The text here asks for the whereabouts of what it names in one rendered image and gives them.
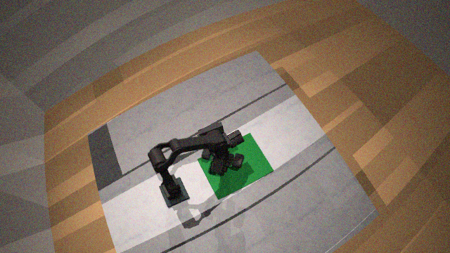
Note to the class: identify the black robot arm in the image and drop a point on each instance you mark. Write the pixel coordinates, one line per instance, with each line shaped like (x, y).
(216, 141)

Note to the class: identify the green circuit board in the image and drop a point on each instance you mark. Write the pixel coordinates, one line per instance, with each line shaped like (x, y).
(255, 166)

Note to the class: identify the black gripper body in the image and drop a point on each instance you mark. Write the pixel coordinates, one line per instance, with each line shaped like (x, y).
(237, 160)

